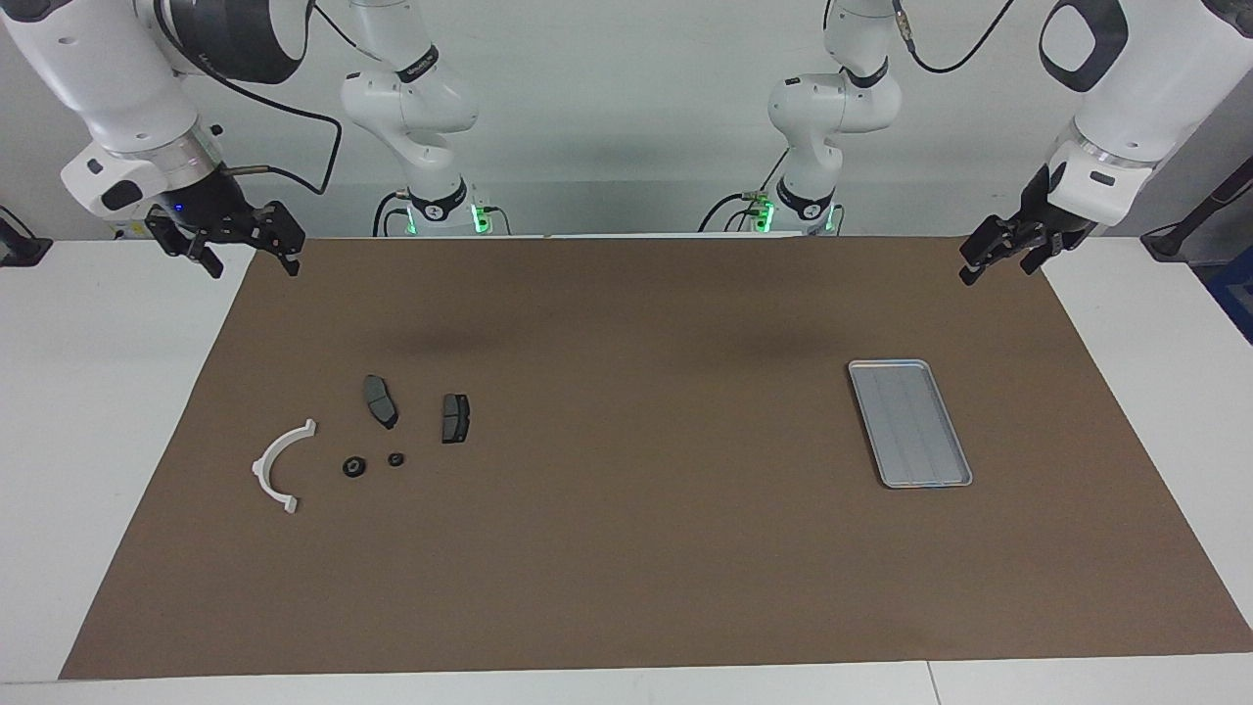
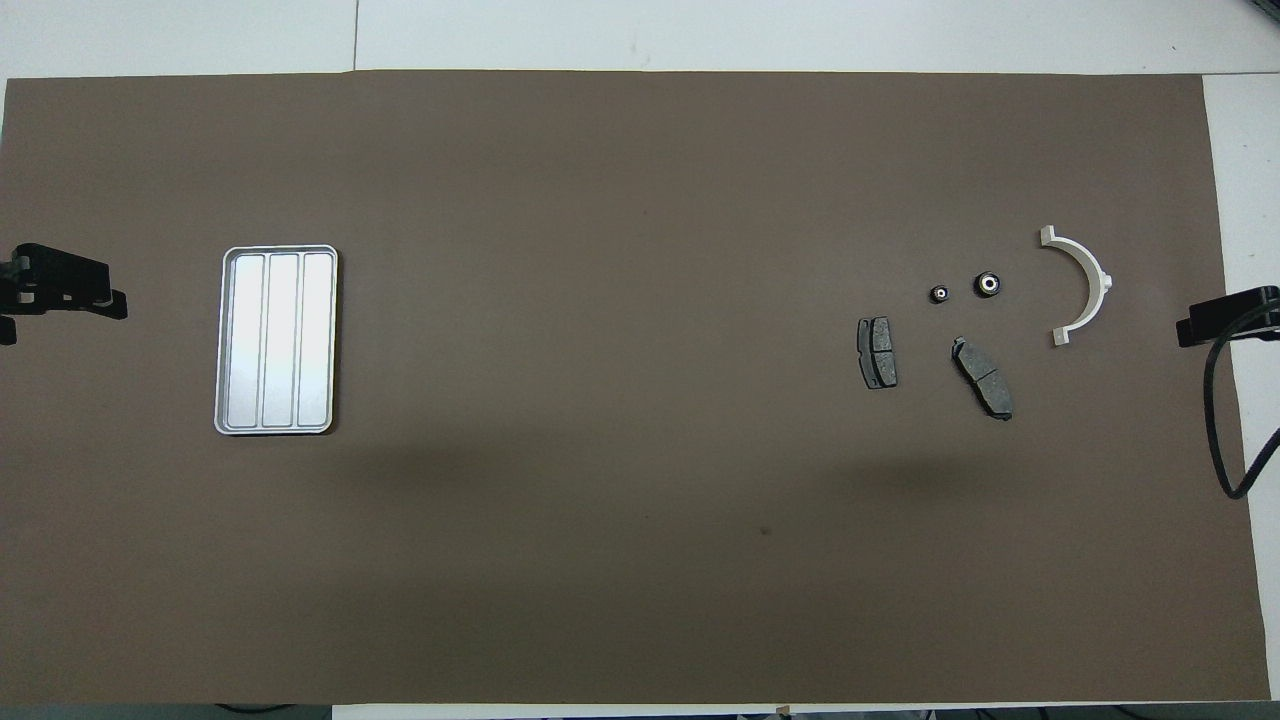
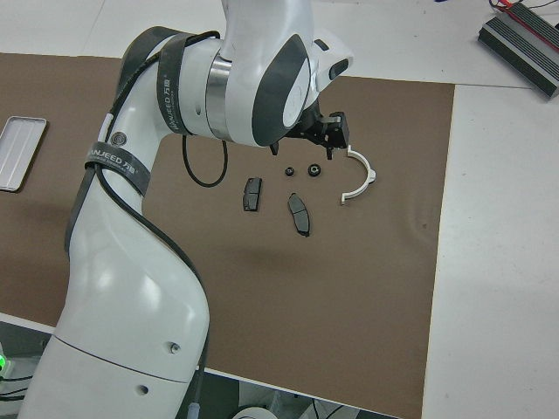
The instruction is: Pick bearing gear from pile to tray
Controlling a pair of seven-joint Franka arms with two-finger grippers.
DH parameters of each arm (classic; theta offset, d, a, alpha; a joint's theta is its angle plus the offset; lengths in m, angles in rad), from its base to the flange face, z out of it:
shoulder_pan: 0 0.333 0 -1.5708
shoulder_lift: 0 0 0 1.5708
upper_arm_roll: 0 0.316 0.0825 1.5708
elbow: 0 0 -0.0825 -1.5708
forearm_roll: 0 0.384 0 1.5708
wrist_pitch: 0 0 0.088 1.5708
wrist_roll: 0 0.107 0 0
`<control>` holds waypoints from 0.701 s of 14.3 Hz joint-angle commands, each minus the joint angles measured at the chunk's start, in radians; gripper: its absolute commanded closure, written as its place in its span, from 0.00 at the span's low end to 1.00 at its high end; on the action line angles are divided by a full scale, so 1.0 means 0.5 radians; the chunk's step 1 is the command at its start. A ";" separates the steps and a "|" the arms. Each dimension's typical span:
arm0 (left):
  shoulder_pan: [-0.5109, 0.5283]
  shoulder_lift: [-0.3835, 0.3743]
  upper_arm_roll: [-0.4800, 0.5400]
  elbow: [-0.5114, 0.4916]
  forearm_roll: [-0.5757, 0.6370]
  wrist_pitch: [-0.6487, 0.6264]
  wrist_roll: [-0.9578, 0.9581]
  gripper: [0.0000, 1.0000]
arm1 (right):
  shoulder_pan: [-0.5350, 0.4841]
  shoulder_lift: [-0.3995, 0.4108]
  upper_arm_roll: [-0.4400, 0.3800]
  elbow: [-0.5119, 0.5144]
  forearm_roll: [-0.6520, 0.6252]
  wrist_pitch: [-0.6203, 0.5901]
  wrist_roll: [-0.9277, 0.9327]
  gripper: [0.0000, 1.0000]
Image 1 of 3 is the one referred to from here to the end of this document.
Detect black left base cable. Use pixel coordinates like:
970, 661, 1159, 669
698, 147, 789, 234

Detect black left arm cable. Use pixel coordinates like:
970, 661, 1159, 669
891, 0, 1019, 74

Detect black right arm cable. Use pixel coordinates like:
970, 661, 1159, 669
147, 0, 346, 197

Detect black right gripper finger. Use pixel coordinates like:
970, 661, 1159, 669
253, 201, 304, 275
147, 213, 224, 280

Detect blue box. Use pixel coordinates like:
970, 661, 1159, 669
1206, 245, 1253, 344

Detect grey metal tray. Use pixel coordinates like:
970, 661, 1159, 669
848, 359, 973, 490

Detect brown table mat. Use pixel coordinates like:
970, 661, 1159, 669
59, 235, 1253, 680

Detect black clamp mount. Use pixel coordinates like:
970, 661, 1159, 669
0, 206, 52, 267

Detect white curved plastic bracket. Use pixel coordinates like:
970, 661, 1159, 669
252, 419, 318, 515

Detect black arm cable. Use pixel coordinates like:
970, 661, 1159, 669
891, 0, 1019, 74
147, 0, 346, 197

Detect curved dark brake pad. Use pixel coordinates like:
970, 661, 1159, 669
363, 375, 399, 431

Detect black stand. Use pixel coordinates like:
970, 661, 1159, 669
1140, 157, 1253, 260

